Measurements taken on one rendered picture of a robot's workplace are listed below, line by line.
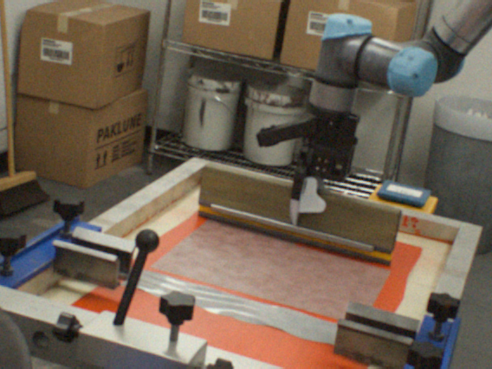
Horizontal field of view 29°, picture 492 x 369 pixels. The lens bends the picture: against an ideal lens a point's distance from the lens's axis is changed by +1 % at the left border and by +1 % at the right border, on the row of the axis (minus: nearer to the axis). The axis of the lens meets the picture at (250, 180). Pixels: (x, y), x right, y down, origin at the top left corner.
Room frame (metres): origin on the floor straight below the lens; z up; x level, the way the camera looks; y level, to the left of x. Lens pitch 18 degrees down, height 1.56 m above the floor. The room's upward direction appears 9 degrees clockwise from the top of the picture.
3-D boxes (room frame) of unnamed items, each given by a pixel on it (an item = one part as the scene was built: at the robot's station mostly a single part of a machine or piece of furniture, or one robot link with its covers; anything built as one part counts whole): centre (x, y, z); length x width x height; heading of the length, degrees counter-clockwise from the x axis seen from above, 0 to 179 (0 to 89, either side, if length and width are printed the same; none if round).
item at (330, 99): (1.57, -0.12, 1.22); 0.08 x 0.08 x 0.05
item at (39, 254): (1.24, 0.28, 0.97); 0.30 x 0.05 x 0.07; 164
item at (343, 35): (1.56, -0.12, 1.30); 0.09 x 0.08 x 0.11; 56
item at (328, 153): (1.56, -0.12, 1.14); 0.09 x 0.08 x 0.12; 75
